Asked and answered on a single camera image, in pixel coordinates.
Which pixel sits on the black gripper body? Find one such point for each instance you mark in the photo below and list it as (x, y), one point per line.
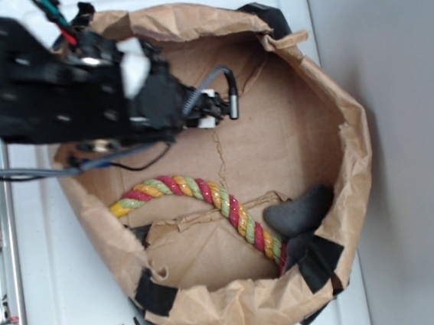
(159, 105)

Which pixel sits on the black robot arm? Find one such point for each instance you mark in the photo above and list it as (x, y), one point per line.
(102, 94)

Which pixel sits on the brown paper bag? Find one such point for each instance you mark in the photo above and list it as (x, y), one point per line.
(186, 239)

